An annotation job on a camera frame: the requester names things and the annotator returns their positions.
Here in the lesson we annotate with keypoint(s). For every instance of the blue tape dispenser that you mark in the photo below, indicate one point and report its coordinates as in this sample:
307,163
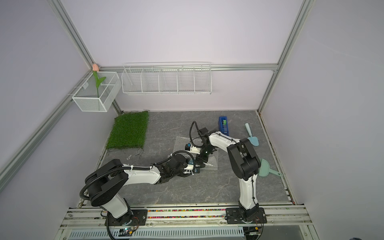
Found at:
223,125

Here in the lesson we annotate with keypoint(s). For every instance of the white vent grille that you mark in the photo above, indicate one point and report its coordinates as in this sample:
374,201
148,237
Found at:
156,233

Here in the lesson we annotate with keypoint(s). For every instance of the teal plastic dustpan brush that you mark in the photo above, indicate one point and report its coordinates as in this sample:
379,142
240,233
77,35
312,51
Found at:
265,169

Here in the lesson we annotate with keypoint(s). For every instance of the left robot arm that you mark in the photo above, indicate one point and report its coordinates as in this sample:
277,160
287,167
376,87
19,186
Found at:
102,186

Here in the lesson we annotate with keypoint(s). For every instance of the white mesh box basket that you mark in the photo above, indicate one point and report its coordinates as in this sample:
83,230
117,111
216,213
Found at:
86,95

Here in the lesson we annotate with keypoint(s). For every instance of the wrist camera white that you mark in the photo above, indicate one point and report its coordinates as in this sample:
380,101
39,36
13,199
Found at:
192,149
191,170

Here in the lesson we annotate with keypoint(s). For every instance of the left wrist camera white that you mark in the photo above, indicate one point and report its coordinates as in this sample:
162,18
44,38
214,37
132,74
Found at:
191,170

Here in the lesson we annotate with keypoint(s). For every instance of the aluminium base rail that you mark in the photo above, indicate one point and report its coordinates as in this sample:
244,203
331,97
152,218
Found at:
190,216

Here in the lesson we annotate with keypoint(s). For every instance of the green artificial grass mat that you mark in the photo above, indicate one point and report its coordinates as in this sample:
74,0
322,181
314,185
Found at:
129,131

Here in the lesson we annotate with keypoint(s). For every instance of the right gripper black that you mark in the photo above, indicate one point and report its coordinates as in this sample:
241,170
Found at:
203,159

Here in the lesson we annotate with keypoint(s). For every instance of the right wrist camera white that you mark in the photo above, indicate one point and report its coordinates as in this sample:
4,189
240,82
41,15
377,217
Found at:
192,149

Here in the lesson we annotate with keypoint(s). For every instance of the teal plastic trowel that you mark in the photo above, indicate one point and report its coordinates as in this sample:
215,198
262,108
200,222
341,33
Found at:
253,140

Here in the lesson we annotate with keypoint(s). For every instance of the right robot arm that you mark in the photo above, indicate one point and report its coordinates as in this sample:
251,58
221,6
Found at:
245,164

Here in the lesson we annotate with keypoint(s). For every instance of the white wire wall basket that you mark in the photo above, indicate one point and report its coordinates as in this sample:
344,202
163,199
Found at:
167,78

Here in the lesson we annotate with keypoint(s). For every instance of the pink artificial tulip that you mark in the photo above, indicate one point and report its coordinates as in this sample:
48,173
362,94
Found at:
98,80

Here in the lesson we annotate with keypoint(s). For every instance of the clear bubble wrap sheet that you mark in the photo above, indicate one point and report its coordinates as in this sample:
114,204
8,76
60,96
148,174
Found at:
211,165

